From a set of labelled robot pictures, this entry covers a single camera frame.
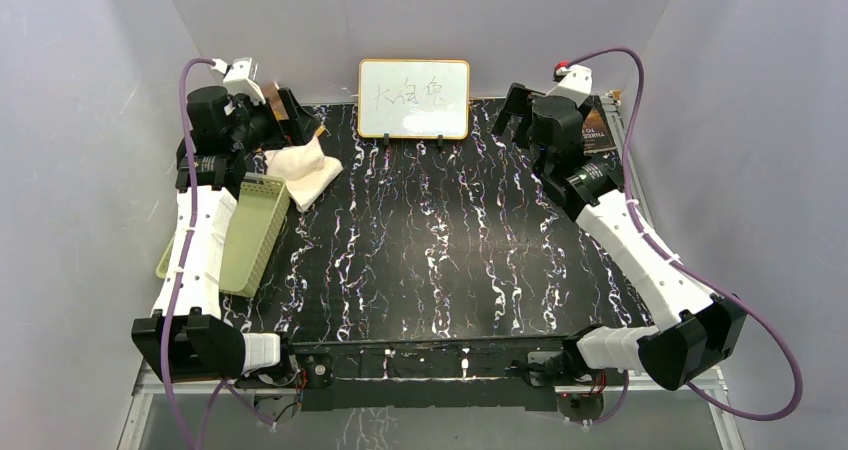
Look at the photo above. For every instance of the green perforated plastic basket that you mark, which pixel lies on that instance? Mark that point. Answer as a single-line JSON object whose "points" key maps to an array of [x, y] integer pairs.
{"points": [[233, 241]]}

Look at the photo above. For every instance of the aluminium base frame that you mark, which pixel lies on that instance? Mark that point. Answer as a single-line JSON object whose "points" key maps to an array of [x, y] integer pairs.
{"points": [[632, 412]]}

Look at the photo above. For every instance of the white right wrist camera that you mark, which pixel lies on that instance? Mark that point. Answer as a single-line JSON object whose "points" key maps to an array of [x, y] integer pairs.
{"points": [[572, 81]]}

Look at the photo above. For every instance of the brown and yellow cloth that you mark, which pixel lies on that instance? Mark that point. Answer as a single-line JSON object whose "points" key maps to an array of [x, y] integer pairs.
{"points": [[270, 91]]}

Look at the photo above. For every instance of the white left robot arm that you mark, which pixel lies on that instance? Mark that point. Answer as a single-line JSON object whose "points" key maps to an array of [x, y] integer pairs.
{"points": [[197, 344]]}

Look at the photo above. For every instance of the small framed whiteboard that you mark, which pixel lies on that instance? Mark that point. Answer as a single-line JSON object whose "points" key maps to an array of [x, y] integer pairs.
{"points": [[413, 99]]}

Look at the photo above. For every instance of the white towel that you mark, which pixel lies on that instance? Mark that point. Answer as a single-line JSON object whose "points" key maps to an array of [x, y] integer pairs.
{"points": [[306, 170]]}

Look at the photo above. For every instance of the dark paperback book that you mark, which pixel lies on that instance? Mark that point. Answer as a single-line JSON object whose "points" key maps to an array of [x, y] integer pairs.
{"points": [[596, 132]]}

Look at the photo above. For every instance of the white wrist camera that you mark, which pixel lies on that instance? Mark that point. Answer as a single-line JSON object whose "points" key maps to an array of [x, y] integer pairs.
{"points": [[239, 78], [572, 81]]}

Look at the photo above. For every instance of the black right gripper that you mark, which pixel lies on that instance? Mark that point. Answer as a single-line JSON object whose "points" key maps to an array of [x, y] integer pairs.
{"points": [[518, 104]]}

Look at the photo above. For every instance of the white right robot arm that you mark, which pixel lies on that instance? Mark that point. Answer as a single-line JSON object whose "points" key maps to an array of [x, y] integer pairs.
{"points": [[693, 328]]}

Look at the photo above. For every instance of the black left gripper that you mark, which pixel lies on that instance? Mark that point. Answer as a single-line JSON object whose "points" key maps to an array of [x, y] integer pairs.
{"points": [[298, 129]]}

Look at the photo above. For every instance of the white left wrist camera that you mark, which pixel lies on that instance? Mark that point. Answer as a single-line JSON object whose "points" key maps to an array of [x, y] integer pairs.
{"points": [[239, 78]]}

